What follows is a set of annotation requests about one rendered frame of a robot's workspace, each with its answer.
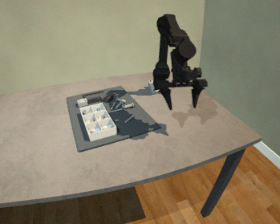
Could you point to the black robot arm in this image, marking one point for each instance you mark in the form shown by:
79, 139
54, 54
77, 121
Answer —
182, 53

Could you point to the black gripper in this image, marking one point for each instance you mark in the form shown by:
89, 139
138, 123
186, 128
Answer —
163, 86

